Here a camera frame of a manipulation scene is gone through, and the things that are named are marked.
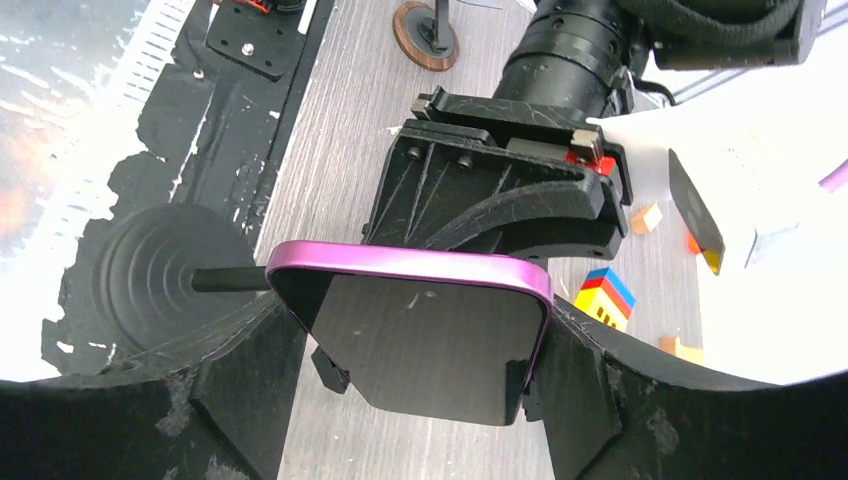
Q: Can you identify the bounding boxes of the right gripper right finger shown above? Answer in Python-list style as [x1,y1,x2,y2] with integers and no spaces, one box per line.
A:
[535,301,847,479]

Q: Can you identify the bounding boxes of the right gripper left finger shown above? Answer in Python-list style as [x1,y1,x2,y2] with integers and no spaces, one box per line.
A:
[1,293,305,479]

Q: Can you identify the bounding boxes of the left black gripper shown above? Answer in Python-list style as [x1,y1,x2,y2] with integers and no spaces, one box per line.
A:
[362,88,633,260]

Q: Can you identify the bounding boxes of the black round-base pole stand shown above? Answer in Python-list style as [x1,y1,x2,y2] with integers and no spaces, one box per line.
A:
[92,202,352,395]

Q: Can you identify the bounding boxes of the purple phone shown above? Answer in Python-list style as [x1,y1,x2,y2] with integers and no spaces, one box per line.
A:
[266,240,553,426]

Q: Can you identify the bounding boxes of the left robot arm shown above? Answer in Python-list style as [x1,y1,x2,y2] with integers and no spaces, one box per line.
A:
[363,1,825,260]

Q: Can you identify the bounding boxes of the round wooden phone stand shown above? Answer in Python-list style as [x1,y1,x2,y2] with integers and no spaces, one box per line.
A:
[392,0,460,72]

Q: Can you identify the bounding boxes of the tan wooden block upright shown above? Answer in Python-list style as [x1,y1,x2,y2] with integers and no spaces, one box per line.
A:
[660,336,704,366]

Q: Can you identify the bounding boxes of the yellow red blue block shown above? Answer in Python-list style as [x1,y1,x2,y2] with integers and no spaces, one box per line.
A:
[573,267,636,332]

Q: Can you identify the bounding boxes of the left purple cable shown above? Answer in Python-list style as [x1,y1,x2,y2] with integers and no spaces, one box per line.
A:
[818,158,848,195]

